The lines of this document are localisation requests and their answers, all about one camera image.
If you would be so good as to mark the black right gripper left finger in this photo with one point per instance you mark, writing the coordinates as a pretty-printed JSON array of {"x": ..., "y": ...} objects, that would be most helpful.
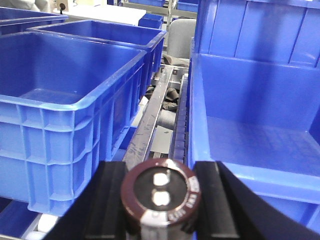
[{"x": 97, "y": 214}]

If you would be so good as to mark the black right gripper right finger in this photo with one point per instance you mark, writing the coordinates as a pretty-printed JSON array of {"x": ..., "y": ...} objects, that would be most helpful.
[{"x": 229, "y": 210}]

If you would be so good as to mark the brown cylindrical capacitor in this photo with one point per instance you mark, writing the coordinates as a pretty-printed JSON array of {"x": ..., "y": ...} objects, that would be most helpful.
[{"x": 161, "y": 199}]

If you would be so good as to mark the blue open-front bin right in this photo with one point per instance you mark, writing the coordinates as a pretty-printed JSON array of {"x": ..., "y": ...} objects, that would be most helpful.
[{"x": 262, "y": 120}]

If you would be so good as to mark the blue bin front left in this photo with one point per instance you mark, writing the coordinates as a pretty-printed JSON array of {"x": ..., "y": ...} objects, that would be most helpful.
[{"x": 65, "y": 105}]

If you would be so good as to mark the blue bin behind left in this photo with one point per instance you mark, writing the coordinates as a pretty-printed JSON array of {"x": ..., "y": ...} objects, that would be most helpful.
[{"x": 138, "y": 37}]

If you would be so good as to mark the blue stacked bin upper right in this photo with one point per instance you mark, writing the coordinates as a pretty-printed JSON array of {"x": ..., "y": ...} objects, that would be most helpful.
[{"x": 275, "y": 31}]

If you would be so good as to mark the grey office chair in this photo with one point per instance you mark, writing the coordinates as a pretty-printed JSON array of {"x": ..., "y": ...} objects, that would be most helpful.
[{"x": 180, "y": 34}]

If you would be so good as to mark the steel roller rail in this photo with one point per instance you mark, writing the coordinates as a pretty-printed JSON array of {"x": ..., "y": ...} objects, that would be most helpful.
[{"x": 140, "y": 144}]

